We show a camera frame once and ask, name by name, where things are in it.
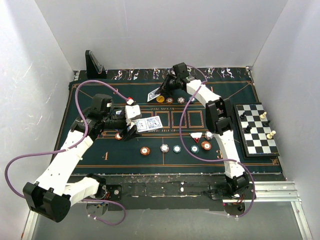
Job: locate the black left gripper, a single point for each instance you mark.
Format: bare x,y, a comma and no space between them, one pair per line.
130,133

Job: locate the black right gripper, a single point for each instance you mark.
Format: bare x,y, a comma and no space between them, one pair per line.
164,89

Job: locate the yellow big blind button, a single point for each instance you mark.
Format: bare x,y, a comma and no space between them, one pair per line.
160,99

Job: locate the blue playing card deck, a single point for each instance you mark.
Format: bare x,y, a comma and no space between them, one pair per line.
148,124

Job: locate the orange chips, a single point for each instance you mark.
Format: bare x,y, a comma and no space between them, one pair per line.
206,145
169,100
118,136

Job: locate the blue backed playing card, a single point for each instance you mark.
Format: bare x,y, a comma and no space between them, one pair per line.
152,95

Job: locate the orange poker chip stack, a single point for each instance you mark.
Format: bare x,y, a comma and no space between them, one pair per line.
145,151

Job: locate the green poker chip stack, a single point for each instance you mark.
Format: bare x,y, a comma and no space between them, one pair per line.
176,148

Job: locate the red triangular dealer button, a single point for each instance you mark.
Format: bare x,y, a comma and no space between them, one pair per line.
196,136

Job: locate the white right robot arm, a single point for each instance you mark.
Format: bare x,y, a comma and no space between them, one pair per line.
218,120

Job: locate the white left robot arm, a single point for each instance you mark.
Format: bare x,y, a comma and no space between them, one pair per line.
50,195

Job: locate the black card shoe holder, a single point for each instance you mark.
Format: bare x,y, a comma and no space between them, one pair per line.
94,69

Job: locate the black chess piece left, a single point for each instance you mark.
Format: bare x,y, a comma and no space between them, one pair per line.
243,116

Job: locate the black chess piece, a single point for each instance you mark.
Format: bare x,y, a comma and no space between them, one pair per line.
266,124
247,129
243,116

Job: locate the black chess piece middle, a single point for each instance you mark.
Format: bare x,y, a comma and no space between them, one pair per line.
247,129

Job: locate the white chess piece upper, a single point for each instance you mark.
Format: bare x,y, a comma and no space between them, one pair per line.
263,115

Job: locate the white chess piece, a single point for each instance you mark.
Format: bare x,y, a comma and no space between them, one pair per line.
263,115
270,135

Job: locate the black white chessboard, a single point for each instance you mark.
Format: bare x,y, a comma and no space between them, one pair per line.
254,144

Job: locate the black chess piece right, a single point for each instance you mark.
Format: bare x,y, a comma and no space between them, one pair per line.
266,124

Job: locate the white chess piece lower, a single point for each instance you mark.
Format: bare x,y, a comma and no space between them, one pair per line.
270,135

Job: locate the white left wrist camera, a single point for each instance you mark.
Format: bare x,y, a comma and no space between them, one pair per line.
132,113

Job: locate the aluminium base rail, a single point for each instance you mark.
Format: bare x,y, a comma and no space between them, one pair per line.
276,214

